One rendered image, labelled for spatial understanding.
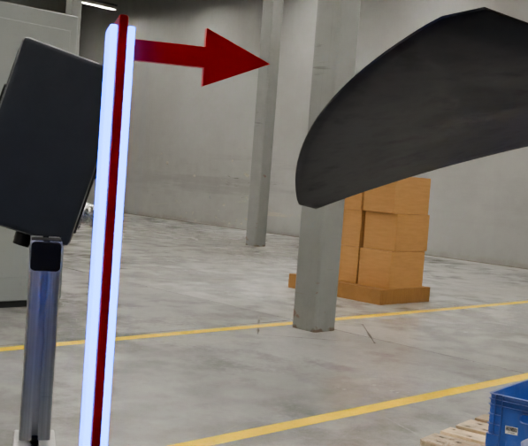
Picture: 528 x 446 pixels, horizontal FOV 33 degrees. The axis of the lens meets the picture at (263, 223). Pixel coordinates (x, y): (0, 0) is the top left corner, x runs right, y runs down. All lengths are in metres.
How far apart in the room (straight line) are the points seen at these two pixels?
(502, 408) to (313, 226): 3.37
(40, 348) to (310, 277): 5.87
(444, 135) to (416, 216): 8.45
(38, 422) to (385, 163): 0.55
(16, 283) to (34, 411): 6.12
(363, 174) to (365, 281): 8.34
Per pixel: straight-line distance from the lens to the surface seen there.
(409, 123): 0.42
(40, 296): 0.91
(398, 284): 8.78
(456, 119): 0.42
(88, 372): 0.37
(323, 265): 6.70
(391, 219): 8.68
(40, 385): 0.92
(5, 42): 6.92
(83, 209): 0.96
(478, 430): 3.95
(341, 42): 6.76
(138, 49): 0.37
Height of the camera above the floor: 1.13
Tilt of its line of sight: 3 degrees down
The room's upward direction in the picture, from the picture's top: 4 degrees clockwise
